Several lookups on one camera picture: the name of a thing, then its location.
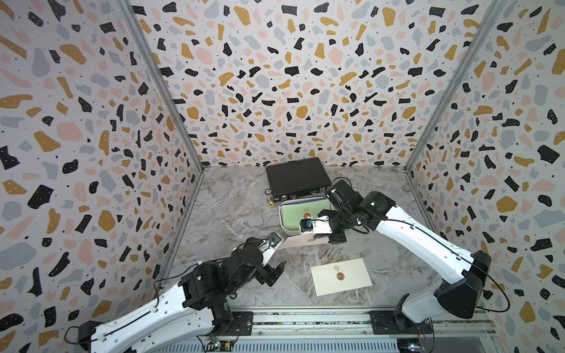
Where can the small electronics board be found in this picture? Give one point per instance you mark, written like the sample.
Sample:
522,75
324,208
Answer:
214,344

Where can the aluminium corner post left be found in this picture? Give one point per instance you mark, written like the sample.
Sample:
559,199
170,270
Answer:
126,11

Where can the black metal briefcase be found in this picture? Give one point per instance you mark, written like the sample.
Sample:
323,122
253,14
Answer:
296,179

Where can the aluminium corner post right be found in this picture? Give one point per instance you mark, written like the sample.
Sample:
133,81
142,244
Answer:
488,22

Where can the small brass keys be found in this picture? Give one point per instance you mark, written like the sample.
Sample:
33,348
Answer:
272,203

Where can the white storage tray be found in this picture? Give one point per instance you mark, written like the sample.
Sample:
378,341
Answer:
304,216

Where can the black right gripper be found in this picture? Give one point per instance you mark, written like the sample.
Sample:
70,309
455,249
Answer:
335,239

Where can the mint green envelope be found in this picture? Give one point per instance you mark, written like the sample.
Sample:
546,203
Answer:
304,212

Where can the pink envelope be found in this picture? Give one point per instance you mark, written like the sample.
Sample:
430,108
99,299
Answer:
303,241

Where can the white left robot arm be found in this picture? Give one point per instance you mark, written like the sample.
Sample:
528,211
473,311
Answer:
195,306

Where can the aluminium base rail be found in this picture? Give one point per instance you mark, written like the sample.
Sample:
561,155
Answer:
352,329

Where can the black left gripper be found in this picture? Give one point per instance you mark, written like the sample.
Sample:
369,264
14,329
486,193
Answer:
269,270

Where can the aluminium corner post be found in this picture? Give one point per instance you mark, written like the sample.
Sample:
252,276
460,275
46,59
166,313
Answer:
126,11
488,22

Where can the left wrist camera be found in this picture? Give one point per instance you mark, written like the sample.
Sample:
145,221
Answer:
269,246

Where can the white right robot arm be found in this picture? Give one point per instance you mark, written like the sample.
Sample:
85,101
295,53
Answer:
463,274

